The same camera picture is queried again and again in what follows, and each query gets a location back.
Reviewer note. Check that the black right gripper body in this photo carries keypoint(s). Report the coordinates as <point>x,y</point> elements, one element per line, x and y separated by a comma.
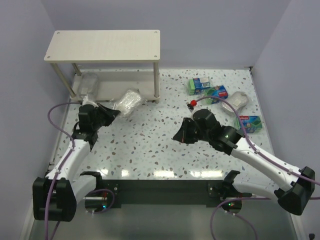
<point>188,131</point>

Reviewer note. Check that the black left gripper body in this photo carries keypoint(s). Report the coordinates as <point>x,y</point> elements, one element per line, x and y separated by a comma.
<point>104,115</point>

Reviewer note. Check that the green sponge pack barcode label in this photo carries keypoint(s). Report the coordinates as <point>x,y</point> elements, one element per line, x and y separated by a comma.
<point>197,85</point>

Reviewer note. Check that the green sponge pack red logo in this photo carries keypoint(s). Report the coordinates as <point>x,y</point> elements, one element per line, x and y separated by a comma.
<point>252,123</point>

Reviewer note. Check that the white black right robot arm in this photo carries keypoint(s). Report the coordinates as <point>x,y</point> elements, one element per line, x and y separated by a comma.
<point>294,186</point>

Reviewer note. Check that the green sponge pack blue label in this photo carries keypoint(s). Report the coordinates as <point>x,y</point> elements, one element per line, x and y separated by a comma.
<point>216,91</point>

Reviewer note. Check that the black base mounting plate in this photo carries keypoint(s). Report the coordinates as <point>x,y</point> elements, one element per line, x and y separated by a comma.
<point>169,192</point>

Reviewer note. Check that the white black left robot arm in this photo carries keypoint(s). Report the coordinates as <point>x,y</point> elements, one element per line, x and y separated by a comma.
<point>56,196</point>

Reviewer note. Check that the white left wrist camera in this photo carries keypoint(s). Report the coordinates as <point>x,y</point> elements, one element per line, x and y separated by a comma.
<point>87,101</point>

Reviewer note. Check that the beige two-tier wooden shelf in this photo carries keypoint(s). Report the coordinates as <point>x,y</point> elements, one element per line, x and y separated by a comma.
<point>122,59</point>

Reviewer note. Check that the silver sponge pack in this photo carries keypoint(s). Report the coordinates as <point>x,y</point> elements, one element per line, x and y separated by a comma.
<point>88,87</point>
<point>131,100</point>
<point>237,100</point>

